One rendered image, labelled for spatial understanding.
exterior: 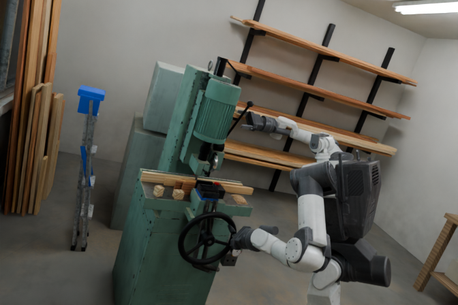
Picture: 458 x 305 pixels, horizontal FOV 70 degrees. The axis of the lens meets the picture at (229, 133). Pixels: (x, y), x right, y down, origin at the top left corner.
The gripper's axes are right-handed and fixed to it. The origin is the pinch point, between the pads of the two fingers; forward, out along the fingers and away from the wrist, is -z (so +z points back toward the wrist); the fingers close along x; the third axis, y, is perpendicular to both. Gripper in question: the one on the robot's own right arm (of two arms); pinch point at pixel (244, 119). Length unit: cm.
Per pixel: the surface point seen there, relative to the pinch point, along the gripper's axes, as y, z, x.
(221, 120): 0.5, -14.1, 3.6
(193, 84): 5.7, -24.5, -24.3
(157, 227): 46, -34, 42
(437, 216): 99, 329, -15
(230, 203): 33.4, 3.2, 31.7
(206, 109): 0.4, -21.4, -1.8
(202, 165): 25.2, -14.9, 15.2
